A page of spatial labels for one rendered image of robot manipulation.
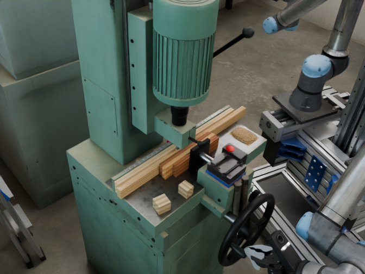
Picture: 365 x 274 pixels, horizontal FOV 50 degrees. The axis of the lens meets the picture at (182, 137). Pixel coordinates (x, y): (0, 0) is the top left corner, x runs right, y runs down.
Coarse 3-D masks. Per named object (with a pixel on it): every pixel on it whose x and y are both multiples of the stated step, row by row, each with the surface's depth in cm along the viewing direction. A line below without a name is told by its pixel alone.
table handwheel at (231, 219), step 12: (252, 204) 121; (228, 216) 133; (240, 216) 119; (264, 216) 139; (240, 228) 119; (252, 228) 128; (264, 228) 141; (228, 240) 119; (240, 240) 130; (252, 240) 140; (228, 264) 129
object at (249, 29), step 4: (244, 28) 110; (248, 28) 110; (252, 28) 110; (244, 32) 110; (248, 32) 110; (252, 32) 110; (240, 36) 113; (244, 36) 111; (248, 36) 111; (232, 40) 116; (236, 40) 115; (228, 44) 118; (232, 44) 117; (220, 48) 121; (224, 48) 120; (216, 52) 123; (220, 52) 122
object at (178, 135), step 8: (160, 112) 135; (168, 112) 135; (160, 120) 132; (168, 120) 132; (160, 128) 134; (168, 128) 131; (176, 128) 129; (184, 128) 129; (192, 128) 130; (168, 136) 133; (176, 136) 130; (184, 136) 128; (192, 136) 132; (176, 144) 132; (184, 144) 131
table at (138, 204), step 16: (224, 144) 149; (240, 144) 150; (256, 144) 150; (160, 176) 135; (192, 176) 136; (144, 192) 129; (160, 192) 130; (176, 192) 130; (128, 208) 127; (144, 208) 124; (176, 208) 125; (208, 208) 133; (144, 224) 124; (160, 224) 121
